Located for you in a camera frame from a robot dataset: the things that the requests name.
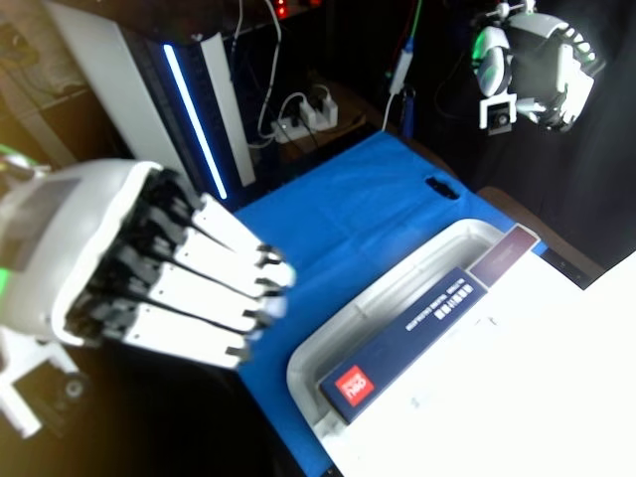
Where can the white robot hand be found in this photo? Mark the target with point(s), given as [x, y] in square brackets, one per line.
[571, 74]
[64, 248]

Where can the dark blue box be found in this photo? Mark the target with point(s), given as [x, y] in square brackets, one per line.
[504, 253]

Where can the navy blue rectangular box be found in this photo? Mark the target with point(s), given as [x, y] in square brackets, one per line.
[412, 333]

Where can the white plastic tray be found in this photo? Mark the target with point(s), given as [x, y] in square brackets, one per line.
[427, 258]

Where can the blue bottle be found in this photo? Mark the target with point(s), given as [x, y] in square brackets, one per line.
[408, 111]

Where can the blue and white adapter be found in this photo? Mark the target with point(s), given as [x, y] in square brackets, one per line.
[401, 67]

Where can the white computer tower blue light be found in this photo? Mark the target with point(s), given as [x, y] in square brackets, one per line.
[218, 99]

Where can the blue cloth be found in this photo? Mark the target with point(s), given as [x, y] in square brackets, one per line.
[348, 199]

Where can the white power strip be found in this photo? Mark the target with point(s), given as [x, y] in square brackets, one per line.
[303, 121]

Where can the black device red lights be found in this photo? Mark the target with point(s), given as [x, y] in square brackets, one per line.
[283, 6]

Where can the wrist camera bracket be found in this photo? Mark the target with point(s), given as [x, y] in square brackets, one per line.
[497, 116]
[45, 355]

